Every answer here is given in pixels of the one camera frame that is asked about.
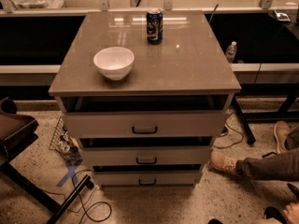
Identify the black metal stand leg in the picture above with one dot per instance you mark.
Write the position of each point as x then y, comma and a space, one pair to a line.
56, 209

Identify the tan shoe near cabinet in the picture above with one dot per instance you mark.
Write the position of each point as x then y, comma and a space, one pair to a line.
223, 163

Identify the grey middle drawer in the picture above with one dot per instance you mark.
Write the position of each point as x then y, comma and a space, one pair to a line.
145, 156

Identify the person's hand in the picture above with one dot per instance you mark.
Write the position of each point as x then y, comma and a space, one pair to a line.
291, 213

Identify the wire basket with items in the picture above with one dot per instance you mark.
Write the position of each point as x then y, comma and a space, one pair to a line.
63, 144

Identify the clear plastic water bottle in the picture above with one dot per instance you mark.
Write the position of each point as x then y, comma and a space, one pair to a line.
231, 52

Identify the person's trousered leg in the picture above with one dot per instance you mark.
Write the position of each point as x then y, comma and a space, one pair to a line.
282, 167

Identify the white bowl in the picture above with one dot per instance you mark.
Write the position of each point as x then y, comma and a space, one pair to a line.
114, 63

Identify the tan shoe far right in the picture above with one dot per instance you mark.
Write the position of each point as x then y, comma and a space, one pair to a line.
281, 131

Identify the blue soda can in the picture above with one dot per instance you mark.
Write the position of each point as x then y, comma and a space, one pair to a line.
155, 25

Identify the grey drawer cabinet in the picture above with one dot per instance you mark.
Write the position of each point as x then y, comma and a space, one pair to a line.
187, 71

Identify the grey top drawer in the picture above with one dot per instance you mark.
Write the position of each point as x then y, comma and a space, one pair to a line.
144, 124

